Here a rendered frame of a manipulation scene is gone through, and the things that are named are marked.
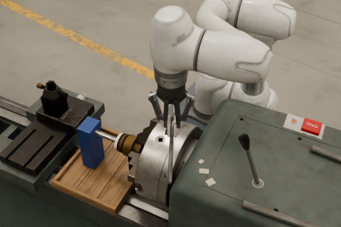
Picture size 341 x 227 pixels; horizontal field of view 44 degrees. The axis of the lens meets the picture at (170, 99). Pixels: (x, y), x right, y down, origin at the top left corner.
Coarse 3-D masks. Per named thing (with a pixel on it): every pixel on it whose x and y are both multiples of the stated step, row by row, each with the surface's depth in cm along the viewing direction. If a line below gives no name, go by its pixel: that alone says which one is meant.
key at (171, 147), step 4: (172, 120) 126; (172, 124) 125; (172, 128) 124; (172, 132) 123; (172, 136) 122; (172, 140) 121; (172, 144) 120; (172, 148) 118; (172, 152) 117; (172, 156) 116; (168, 160) 115; (172, 160) 115; (168, 164) 114; (172, 164) 114; (168, 168) 113; (172, 168) 113; (168, 172) 112; (172, 172) 112; (168, 176) 111; (172, 176) 111; (168, 180) 110
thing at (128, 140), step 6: (120, 138) 159; (126, 138) 158; (132, 138) 158; (120, 144) 158; (126, 144) 157; (132, 144) 156; (138, 144) 157; (120, 150) 159; (126, 150) 157; (132, 150) 157; (138, 150) 156
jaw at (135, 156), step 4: (132, 152) 156; (136, 152) 156; (128, 156) 155; (132, 156) 155; (136, 156) 155; (128, 160) 156; (132, 160) 153; (136, 160) 153; (128, 164) 152; (132, 164) 152; (136, 164) 152; (132, 168) 150; (136, 168) 150; (128, 172) 149; (132, 172) 149; (128, 176) 149; (132, 176) 148; (128, 180) 151; (132, 180) 149; (136, 184) 147; (140, 184) 146; (140, 188) 148
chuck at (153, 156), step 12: (156, 132) 145; (156, 144) 142; (168, 144) 142; (144, 156) 142; (156, 156) 141; (144, 168) 142; (156, 168) 141; (144, 180) 143; (156, 180) 141; (144, 192) 147; (156, 192) 143
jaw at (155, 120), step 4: (152, 120) 153; (156, 120) 154; (152, 124) 154; (144, 128) 156; (148, 128) 157; (152, 128) 154; (144, 132) 155; (148, 132) 155; (140, 136) 156; (144, 136) 156; (148, 136) 155; (136, 140) 157; (140, 140) 157; (144, 140) 156; (144, 144) 156
